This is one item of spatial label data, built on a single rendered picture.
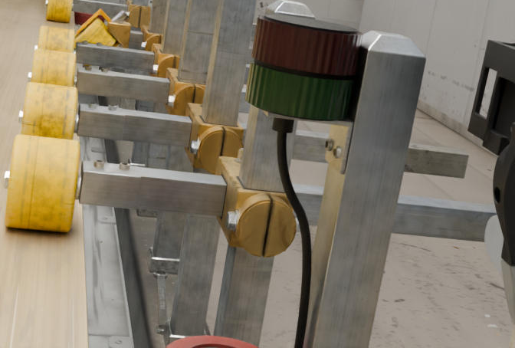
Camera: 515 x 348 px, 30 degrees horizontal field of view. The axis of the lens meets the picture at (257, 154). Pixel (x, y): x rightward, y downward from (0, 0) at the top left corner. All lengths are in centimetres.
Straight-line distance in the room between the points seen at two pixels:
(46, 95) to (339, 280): 56
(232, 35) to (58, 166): 30
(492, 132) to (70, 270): 38
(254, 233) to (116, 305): 67
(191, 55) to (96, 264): 45
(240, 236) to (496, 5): 613
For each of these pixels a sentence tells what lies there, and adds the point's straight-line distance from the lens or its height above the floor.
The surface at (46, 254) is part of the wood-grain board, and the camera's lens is 80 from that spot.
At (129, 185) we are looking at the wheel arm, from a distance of 83.
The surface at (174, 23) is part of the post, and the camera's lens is 153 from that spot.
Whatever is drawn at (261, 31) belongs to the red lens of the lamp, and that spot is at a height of 113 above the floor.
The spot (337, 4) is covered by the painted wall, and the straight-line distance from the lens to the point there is 973.
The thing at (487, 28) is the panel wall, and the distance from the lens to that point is 693.
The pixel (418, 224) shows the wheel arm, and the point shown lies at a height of 94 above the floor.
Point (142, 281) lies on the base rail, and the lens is 132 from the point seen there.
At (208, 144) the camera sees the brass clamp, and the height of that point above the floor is 95.
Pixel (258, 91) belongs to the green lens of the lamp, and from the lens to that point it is 53.
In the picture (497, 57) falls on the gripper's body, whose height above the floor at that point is 113.
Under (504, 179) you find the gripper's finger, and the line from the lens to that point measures 48.
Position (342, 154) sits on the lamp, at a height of 106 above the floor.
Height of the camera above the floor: 118
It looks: 13 degrees down
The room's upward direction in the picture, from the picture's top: 9 degrees clockwise
